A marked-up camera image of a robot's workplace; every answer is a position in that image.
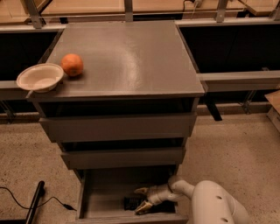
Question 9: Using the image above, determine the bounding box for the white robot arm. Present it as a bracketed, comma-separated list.
[134, 175, 249, 224]

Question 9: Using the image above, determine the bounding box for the orange fruit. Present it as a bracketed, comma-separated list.
[60, 53, 83, 77]

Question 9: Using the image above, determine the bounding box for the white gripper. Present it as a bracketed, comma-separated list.
[134, 184, 172, 215]

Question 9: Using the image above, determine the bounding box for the grey open bottom drawer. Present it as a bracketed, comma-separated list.
[75, 165, 187, 224]

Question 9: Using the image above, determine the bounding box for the black pole on floor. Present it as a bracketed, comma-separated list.
[24, 181, 45, 224]

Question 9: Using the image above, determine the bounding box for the dark rxbar blueberry bar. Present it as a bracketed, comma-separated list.
[123, 197, 144, 211]

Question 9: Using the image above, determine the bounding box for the black cable with plug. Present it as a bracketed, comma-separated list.
[0, 186, 78, 212]

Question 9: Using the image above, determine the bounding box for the grey drawer cabinet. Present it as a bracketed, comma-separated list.
[28, 21, 204, 179]

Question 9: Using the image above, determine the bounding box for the grey metal railing frame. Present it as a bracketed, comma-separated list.
[1, 0, 279, 98]

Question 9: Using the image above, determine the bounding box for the wooden board at right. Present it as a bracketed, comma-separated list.
[265, 90, 280, 114]

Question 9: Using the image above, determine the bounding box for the white paper bowl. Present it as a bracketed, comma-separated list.
[16, 63, 64, 93]

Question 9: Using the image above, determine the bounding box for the grey middle drawer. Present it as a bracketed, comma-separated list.
[61, 147, 185, 170]

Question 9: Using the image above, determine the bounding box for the grey top drawer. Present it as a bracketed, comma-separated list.
[39, 113, 196, 143]

